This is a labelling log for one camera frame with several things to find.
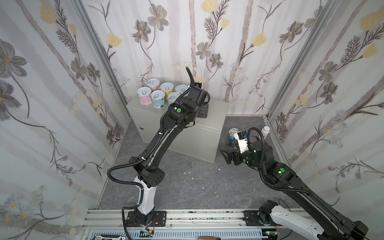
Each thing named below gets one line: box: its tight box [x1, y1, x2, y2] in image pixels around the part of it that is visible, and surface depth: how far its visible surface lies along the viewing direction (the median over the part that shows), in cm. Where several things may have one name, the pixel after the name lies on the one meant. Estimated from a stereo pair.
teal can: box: [150, 90, 167, 109], surface depth 76 cm
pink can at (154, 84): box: [146, 78, 161, 92], surface depth 83 cm
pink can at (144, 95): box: [137, 87, 152, 106], surface depth 78 cm
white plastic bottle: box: [261, 126, 271, 140], surface depth 103 cm
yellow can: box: [160, 82, 175, 102], surface depth 80 cm
